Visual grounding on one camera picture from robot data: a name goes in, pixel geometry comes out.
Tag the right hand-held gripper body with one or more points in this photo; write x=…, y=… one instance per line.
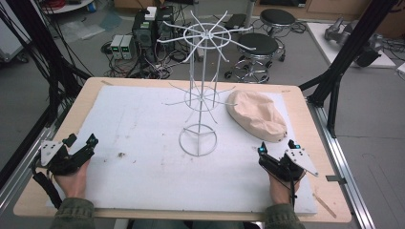
x=299, y=160

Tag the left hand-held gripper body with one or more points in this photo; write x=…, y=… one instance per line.
x=52, y=152

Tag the beige cloth hat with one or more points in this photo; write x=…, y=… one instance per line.
x=258, y=114

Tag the person's right hand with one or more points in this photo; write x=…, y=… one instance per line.
x=281, y=192

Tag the person's left hand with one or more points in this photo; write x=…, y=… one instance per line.
x=74, y=184

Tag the thin wooden stick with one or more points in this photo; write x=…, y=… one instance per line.
x=324, y=205

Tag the white foam mat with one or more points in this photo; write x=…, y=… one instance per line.
x=143, y=143

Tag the grey power supply unit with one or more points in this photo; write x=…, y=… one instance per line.
x=116, y=47
x=128, y=47

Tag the black round stool chrome base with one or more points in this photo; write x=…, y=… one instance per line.
x=277, y=16
x=258, y=44

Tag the white floor board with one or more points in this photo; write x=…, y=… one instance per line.
x=321, y=41

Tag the clear plastic sheet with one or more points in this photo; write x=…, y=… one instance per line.
x=82, y=30

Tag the white equipment case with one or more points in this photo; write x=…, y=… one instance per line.
x=8, y=41

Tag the black computer tower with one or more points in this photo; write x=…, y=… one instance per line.
x=165, y=19
x=144, y=35

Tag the round white table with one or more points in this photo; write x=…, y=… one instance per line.
x=68, y=5

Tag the white box device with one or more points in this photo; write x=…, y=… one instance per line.
x=150, y=13

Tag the aluminium table rail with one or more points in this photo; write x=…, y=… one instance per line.
x=347, y=178
x=22, y=165

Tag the grey metal bracket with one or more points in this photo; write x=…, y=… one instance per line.
x=336, y=179

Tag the black metal stand frame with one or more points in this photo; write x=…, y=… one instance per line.
x=347, y=51
x=60, y=66

